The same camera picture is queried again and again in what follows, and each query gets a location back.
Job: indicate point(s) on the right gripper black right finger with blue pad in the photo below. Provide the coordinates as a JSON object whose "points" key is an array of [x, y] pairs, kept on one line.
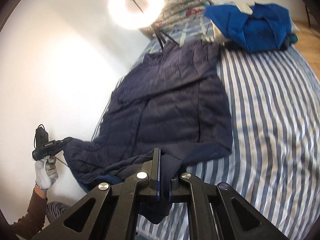
{"points": [[174, 189]]}

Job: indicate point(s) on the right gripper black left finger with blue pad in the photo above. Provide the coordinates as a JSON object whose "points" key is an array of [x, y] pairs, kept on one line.
{"points": [[152, 168]]}

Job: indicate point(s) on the navy quilted puffer jacket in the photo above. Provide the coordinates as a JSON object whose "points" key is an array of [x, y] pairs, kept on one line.
{"points": [[174, 101]]}

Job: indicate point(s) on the brown sleeved left forearm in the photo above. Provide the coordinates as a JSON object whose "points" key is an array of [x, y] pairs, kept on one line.
{"points": [[33, 221]]}

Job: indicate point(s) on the white gloved left hand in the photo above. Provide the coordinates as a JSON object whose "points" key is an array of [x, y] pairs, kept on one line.
{"points": [[46, 173]]}

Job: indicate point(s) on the blue white striped quilt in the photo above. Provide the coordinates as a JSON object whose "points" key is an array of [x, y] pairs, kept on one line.
{"points": [[274, 102]]}

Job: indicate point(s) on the blue plaid pillow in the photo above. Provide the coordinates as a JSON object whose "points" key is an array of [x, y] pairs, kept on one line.
{"points": [[195, 37]]}

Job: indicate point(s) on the folded floral fuzzy blanket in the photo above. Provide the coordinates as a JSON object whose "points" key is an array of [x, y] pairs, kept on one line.
{"points": [[177, 12]]}

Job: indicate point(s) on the bright blue fleece garment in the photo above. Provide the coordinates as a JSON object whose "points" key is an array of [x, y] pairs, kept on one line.
{"points": [[253, 28]]}

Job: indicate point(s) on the ring light on tripod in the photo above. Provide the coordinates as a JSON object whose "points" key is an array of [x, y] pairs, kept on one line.
{"points": [[139, 15]]}

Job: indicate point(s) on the black metal chair frame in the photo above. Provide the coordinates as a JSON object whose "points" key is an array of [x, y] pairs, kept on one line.
{"points": [[308, 16]]}

